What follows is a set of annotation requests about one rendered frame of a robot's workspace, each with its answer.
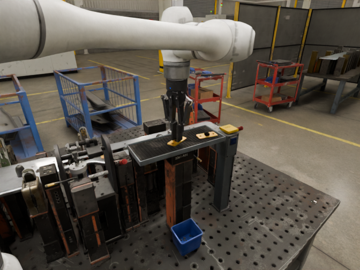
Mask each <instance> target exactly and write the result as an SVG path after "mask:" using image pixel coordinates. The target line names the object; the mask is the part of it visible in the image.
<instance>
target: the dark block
mask: <svg viewBox="0 0 360 270"><path fill-rule="evenodd" d="M39 172H40V180H41V183H42V186H43V189H44V190H45V191H46V193H47V195H48V198H49V201H50V204H51V207H52V211H53V213H54V216H55V219H56V222H57V225H58V228H59V230H60V233H61V236H62V239H63V242H64V245H65V248H66V253H67V258H71V257H73V256H75V255H78V254H80V248H79V242H78V240H77V239H76V236H75V233H74V230H73V226H72V223H71V219H70V216H69V213H68V209H67V206H66V203H65V200H64V196H63V193H62V189H61V186H60V183H58V184H56V185H54V186H50V187H47V188H45V185H46V184H50V183H55V182H59V175H58V172H57V168H56V165H55V163H52V164H48V165H45V166H40V167H39Z"/></svg>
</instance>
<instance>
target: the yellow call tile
mask: <svg viewBox="0 0 360 270"><path fill-rule="evenodd" d="M220 130H222V131H224V132H225V133H227V134H230V133H233V132H237V131H238V128H236V127H234V126H232V125H230V124H229V125H225V126H221V127H220Z"/></svg>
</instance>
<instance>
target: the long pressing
mask: <svg viewBox="0 0 360 270"><path fill-rule="evenodd" d="M202 125H208V126H209V127H211V128H214V127H217V125H216V124H214V123H212V122H208V121H205V122H200V123H196V124H192V125H187V126H184V129H185V130H187V129H191V128H193V127H198V126H202ZM159 133H161V134H162V135H166V134H168V131H163V132H158V133H154V134H150V135H147V136H142V137H138V138H134V139H130V140H125V141H121V142H117V143H113V144H110V146H111V150H112V151H114V150H117V149H121V148H126V147H127V144H131V143H135V142H138V141H142V140H146V139H151V138H155V137H156V135H157V134H159ZM124 151H125V152H126V153H127V155H129V151H128V149H127V150H124ZM120 152H123V151H120ZM116 153H119V152H116ZM113 154H115V153H113ZM87 157H88V156H87V155H83V156H79V157H77V158H78V159H83V158H87ZM53 161H54V162H53ZM84 162H86V164H87V165H90V164H97V165H101V166H105V162H104V159H102V158H101V157H96V158H93V159H89V160H85V161H84ZM52 163H55V165H56V168H57V172H58V174H60V173H59V169H58V165H57V162H56V158H55V157H44V158H40V159H36V160H32V161H27V162H23V163H19V164H14V165H11V166H7V167H2V168H0V198H1V197H5V196H8V195H11V194H15V193H18V192H21V187H22V181H23V180H24V179H23V177H18V176H17V174H16V171H15V168H16V166H17V165H22V166H23V167H24V168H25V169H26V168H32V169H33V170H34V172H35V174H36V176H38V177H39V178H40V173H36V171H37V170H39V167H40V166H45V165H48V164H52ZM64 169H65V171H68V170H69V165H67V166H64ZM40 181H41V180H40ZM41 184H42V183H41Z"/></svg>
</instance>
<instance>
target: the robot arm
mask: <svg viewBox="0 0 360 270"><path fill-rule="evenodd" d="M254 38H255V31H254V30H253V29H252V27H251V26H249V25H247V24H245V23H243V22H239V21H233V20H228V19H213V20H209V21H206V22H202V23H198V22H193V17H192V14H191V12H190V10H189V9H188V8H187V7H184V6H173V7H169V8H167V9H166V10H164V12H163V14H162V19H161V21H155V20H147V19H139V18H130V17H122V16H115V15H110V14H104V13H98V12H93V11H88V10H85V9H82V8H79V7H76V6H74V5H71V4H69V3H66V2H64V1H62V0H0V64H1V63H7V62H14V61H23V60H28V59H37V58H41V57H46V56H50V55H54V54H60V53H65V52H69V51H75V50H83V49H144V50H161V53H162V57H163V76H164V77H165V78H166V89H167V92H166V94H163V95H161V99H162V102H163V108H164V115H165V119H166V121H169V123H170V130H171V140H174V139H175V138H176V140H177V142H180V141H181V140H182V139H183V132H184V126H185V125H187V124H188V123H189V118H190V112H191V106H192V104H193V102H194V100H193V99H192V100H191V99H189V98H188V94H187V92H186V91H187V88H188V79H187V78H188V77H189V76H190V60H191V59H203V60H205V61H207V62H213V63H228V62H238V61H242V60H244V59H246V58H248V57H249V56H250V55H251V54H252V52H253V45H254ZM185 100H186V103H185V104H186V105H185V110H184V102H185ZM176 108H177V113H178V124H177V122H176ZM0 270H23V269H22V267H21V265H20V262H19V261H18V259H17V258H16V257H15V256H13V255H11V254H8V253H2V252H1V250H0Z"/></svg>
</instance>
